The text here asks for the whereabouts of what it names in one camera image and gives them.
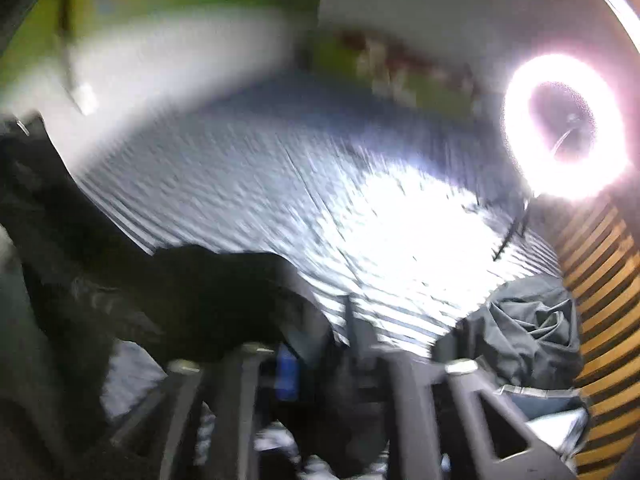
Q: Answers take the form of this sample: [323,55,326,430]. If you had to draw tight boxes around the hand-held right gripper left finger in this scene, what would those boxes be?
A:
[115,341,303,480]

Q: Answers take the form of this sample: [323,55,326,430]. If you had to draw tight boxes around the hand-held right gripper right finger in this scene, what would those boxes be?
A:
[346,296,577,480]

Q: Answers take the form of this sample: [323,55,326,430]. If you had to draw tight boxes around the black pants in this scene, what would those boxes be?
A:
[0,115,351,480]

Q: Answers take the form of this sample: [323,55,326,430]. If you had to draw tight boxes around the dark grey cloth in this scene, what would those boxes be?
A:
[432,275,587,392]

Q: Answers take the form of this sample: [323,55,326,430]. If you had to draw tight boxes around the pale blue cloth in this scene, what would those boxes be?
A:
[500,385,592,467]

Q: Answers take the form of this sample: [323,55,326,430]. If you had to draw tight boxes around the grey striped blanket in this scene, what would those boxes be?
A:
[75,80,566,480]

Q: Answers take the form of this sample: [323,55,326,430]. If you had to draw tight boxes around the wooden slatted panel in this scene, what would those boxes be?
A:
[555,194,640,480]

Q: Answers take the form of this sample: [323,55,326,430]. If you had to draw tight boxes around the green printed pillow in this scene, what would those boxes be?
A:
[310,29,482,117]

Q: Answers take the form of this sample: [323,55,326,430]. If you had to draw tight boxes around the ring light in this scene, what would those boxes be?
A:
[502,52,629,201]

